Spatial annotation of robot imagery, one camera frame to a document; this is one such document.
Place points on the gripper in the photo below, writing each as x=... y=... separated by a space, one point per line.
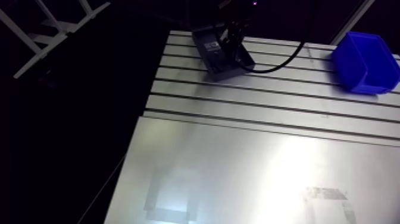
x=235 y=25

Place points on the dark blue-grey tray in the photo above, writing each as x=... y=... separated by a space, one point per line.
x=213 y=59

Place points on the blue bin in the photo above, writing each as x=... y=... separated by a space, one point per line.
x=364 y=62

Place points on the pale metal post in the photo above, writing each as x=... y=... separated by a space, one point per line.
x=352 y=21

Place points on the pale metal frame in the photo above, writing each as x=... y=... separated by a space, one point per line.
x=47 y=34

